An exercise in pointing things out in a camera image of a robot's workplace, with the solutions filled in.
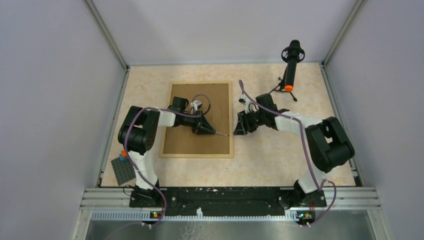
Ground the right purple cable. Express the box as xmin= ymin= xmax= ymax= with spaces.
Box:
xmin=238 ymin=79 xmax=337 ymax=229

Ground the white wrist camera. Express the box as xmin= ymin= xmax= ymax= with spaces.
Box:
xmin=238 ymin=93 xmax=253 ymax=114
xmin=190 ymin=100 xmax=203 ymax=115

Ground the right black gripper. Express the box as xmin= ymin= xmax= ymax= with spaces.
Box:
xmin=233 ymin=108 xmax=266 ymax=136

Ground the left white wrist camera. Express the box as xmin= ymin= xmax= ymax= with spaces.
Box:
xmin=190 ymin=100 xmax=203 ymax=115

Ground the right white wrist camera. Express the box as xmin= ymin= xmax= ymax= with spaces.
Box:
xmin=238 ymin=93 xmax=253 ymax=114

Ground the aluminium front rail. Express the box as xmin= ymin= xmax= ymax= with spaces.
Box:
xmin=80 ymin=187 xmax=381 ymax=222

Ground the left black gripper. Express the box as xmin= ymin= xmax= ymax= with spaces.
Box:
xmin=180 ymin=109 xmax=216 ymax=135

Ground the wooden picture frame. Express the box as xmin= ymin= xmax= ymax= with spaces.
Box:
xmin=159 ymin=81 xmax=234 ymax=159

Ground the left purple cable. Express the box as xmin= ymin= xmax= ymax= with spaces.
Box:
xmin=123 ymin=94 xmax=212 ymax=230

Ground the black microphone orange tip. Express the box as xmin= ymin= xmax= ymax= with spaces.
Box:
xmin=281 ymin=39 xmax=305 ymax=92

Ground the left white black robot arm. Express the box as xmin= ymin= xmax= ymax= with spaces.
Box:
xmin=117 ymin=97 xmax=217 ymax=207

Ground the black mini tripod stand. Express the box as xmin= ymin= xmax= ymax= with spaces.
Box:
xmin=269 ymin=46 xmax=300 ymax=102

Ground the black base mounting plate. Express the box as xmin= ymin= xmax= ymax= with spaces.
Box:
xmin=129 ymin=186 xmax=327 ymax=217

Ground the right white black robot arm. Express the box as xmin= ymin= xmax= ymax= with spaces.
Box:
xmin=233 ymin=93 xmax=355 ymax=206

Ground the grey lego baseplate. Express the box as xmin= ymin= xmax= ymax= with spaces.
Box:
xmin=111 ymin=157 xmax=136 ymax=186

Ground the purple cable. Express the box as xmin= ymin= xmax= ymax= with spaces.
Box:
xmin=123 ymin=94 xmax=212 ymax=230
xmin=238 ymin=79 xmax=337 ymax=229

